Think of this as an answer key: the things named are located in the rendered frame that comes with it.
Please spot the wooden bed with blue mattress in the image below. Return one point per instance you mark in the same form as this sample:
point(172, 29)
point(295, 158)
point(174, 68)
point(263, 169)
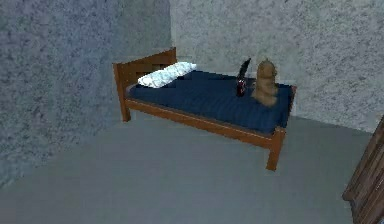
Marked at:
point(206, 100)

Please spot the dark red and black instrument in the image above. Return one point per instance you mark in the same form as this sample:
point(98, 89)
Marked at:
point(241, 83)

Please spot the white pillow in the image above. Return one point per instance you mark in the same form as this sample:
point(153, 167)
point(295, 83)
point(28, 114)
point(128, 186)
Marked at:
point(165, 75)

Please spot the brown teddy bear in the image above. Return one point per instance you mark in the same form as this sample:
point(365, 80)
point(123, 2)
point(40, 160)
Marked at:
point(265, 84)

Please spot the brown wooden cupboard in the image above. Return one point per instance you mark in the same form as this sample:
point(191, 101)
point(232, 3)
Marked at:
point(370, 186)

